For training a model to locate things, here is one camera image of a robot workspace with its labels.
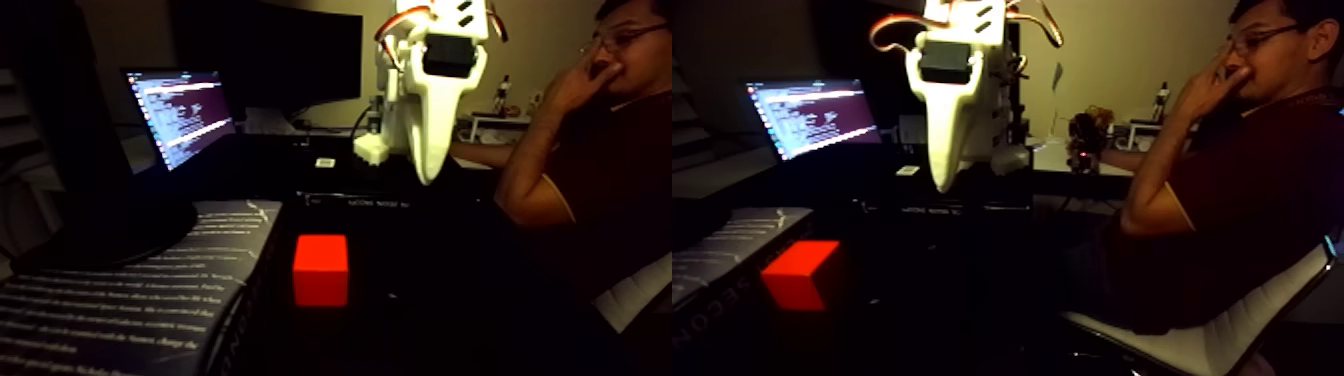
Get person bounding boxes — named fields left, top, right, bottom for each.
left=451, top=0, right=673, bottom=316

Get person's left hand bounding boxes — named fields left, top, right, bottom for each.
left=540, top=57, right=624, bottom=119

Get eyeglasses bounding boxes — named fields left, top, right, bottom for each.
left=582, top=23, right=669, bottom=54

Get black monitor with round stand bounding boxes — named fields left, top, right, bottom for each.
left=0, top=0, right=201, bottom=272

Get dark leader arm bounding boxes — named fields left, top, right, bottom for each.
left=1067, top=105, right=1117, bottom=175

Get black wide monitor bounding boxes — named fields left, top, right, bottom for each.
left=171, top=0, right=365, bottom=115

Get orange servo cable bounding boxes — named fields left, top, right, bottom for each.
left=373, top=4, right=434, bottom=67

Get white shelf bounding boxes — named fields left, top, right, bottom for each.
left=467, top=110, right=537, bottom=143

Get black box with lettering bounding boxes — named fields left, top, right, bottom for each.
left=296, top=190, right=421, bottom=209

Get open laptop with lit screen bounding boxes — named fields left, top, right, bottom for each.
left=123, top=68, right=248, bottom=175

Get red cube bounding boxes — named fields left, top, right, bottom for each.
left=291, top=233, right=351, bottom=309

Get dark book with white text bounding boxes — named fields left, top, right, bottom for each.
left=0, top=199, right=285, bottom=376

